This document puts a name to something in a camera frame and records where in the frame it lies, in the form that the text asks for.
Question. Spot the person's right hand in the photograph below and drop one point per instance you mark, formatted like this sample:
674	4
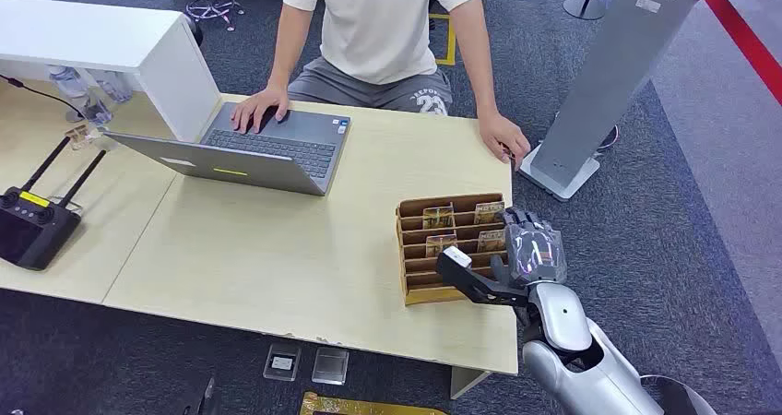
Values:
259	108

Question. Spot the person's left hand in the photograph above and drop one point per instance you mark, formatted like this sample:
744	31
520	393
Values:
502	136

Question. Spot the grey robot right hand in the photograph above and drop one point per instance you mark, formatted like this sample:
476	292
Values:
537	253

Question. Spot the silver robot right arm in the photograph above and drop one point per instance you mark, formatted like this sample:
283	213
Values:
589	363

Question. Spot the person's right forearm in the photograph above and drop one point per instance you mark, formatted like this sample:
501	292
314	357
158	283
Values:
287	48

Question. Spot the person's left forearm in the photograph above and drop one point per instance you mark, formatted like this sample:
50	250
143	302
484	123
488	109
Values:
479	64

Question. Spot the gold printed card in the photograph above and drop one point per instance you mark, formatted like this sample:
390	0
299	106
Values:
441	245
489	212
438	216
491	241

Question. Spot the wooden slotted card holder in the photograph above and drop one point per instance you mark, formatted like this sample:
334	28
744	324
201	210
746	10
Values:
421	272

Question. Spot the person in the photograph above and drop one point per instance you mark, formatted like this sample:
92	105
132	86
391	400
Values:
379	27

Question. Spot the grey open laptop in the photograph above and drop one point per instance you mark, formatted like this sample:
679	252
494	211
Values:
256	152

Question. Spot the white desk shelf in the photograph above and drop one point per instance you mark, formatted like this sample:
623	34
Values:
165	64

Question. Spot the grey kiosk floor stand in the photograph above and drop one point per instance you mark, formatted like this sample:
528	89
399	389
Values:
617	64

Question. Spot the clear plastic water bottle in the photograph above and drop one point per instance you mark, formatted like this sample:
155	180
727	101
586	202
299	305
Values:
76	91
115	85

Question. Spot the white table leg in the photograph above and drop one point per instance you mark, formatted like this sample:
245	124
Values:
465	383

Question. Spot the small clear acrylic stand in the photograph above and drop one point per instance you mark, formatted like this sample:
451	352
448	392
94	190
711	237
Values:
79	136

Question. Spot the gold patterned flat item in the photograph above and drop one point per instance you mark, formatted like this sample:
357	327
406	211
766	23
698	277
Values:
354	407

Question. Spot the black remote controller with antennas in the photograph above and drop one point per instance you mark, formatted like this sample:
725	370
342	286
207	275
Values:
33	223

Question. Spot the clear plastic box with label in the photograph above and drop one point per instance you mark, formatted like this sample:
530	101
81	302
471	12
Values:
282	362

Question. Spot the red barrier belt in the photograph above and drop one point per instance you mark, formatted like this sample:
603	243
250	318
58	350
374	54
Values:
745	39

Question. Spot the black bracket wrist camera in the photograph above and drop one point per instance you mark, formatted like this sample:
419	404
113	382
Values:
473	278

